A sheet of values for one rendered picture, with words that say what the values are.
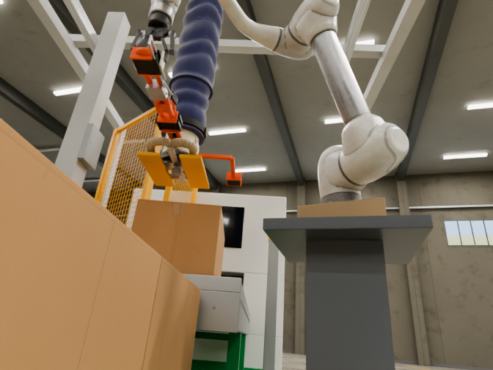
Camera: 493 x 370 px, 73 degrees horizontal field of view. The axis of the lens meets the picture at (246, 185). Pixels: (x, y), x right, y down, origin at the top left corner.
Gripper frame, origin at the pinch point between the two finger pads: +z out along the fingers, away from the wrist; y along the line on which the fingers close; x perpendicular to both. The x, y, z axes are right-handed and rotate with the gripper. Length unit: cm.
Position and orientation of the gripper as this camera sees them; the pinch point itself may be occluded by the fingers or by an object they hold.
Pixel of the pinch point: (149, 62)
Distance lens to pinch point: 127.0
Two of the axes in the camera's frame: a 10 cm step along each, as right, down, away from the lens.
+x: -0.2, -4.1, -9.1
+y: -10.0, -0.6, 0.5
